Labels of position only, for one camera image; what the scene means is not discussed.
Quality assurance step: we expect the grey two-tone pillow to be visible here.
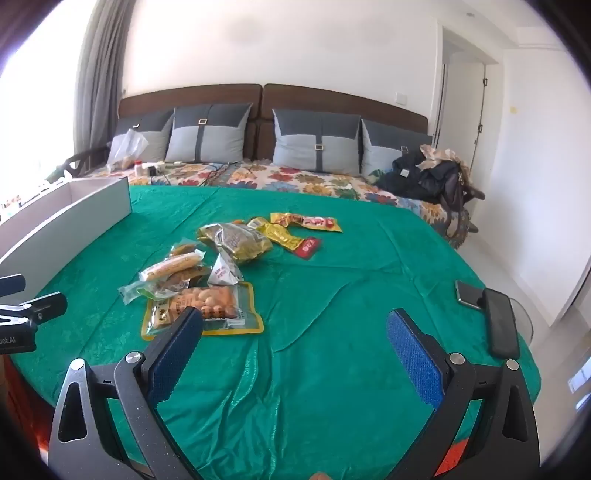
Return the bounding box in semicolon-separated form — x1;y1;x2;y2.
165;102;254;163
113;108;175;162
272;108;362;176
361;119;434;178

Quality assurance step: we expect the green-edged brown snack packet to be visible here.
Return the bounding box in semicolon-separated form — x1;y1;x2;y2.
119;272;211;305

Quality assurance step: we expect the yellow snack packet figure print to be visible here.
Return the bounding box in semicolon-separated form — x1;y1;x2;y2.
270;211;343;234

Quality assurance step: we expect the black jacket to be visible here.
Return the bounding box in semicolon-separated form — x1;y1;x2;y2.
374;150;485;204

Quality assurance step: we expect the grey smartphone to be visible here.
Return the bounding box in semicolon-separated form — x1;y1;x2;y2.
455;279;486;311

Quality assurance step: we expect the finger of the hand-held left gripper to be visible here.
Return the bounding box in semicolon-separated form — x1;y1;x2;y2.
0;274;26;296
0;292;68;326

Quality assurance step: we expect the brown handbag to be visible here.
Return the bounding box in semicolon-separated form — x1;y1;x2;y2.
438;161;485;250

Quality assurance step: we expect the white triangular snack packet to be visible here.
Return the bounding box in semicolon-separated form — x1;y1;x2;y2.
206;251;244;287

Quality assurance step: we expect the black cable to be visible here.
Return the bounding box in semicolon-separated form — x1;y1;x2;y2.
198;161;259;188

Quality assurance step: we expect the clear corn sausage packet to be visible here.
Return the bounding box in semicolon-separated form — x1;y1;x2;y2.
139;249;206;283

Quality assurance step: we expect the floral bed blanket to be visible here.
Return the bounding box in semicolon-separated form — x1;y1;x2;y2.
83;159;476;250

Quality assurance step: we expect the white door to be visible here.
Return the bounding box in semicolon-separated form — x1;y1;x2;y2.
434;25;504;195

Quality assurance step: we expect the gold bag of brown eggs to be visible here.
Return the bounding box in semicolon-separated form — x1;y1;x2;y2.
198;220;274;264

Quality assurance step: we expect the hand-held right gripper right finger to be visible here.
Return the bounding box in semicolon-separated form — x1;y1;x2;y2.
387;308;541;480

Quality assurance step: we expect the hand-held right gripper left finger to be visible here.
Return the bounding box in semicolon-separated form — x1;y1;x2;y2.
48;307;204;480

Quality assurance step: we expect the white rectangular box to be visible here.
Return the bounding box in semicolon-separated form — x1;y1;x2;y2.
0;176;132;282

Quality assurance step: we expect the yellow-edged packet of round snacks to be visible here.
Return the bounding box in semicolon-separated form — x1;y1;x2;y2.
141;281;265;341

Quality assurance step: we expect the beige scarf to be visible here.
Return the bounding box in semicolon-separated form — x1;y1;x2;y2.
419;144;472;174

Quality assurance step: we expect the black oblong case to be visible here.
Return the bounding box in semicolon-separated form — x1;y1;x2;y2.
482;288;521;358

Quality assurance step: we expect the clear plastic bag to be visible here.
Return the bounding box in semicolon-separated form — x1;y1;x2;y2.
107;129;149;172

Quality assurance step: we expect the grey curtain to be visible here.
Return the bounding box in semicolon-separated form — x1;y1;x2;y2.
74;0;134;158

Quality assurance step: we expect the brown wooden headboard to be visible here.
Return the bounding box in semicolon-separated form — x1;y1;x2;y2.
117;83;430;162

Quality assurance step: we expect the yellow snack packet red end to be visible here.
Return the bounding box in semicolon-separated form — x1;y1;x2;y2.
247;217;321;260

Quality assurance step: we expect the dark wooden chair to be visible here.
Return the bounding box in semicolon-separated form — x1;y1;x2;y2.
44;145;112;183

